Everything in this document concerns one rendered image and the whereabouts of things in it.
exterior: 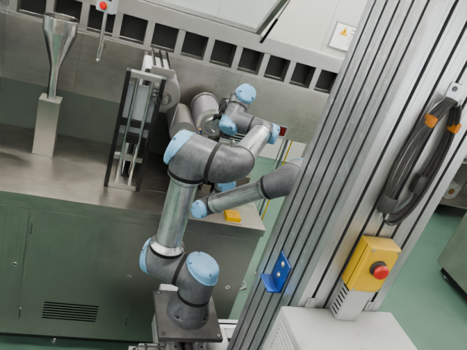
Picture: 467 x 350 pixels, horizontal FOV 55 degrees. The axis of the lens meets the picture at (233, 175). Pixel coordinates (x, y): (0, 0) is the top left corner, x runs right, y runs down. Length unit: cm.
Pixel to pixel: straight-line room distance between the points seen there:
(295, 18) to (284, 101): 246
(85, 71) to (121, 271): 99
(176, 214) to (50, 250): 86
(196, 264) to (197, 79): 117
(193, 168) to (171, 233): 26
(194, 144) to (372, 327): 68
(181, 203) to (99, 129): 117
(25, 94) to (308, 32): 327
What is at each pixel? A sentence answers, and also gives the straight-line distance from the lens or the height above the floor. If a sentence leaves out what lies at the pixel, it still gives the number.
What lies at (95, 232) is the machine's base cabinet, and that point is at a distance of 205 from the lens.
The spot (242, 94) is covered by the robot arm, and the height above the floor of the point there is 152.
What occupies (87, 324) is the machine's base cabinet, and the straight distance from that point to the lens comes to 241.
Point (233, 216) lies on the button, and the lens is 206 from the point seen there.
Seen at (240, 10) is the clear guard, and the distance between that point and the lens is 227.
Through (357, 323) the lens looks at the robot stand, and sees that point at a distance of 123.
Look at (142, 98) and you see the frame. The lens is 194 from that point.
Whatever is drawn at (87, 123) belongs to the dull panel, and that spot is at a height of 99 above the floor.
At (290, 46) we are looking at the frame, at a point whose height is 164.
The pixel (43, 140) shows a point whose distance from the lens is 223.
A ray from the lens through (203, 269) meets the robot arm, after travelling 148.
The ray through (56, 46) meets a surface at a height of 142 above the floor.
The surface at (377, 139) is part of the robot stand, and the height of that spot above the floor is 170.
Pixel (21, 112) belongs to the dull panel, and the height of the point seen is 98.
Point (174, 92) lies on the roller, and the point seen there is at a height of 136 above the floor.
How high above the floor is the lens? 193
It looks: 24 degrees down
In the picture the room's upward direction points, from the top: 19 degrees clockwise
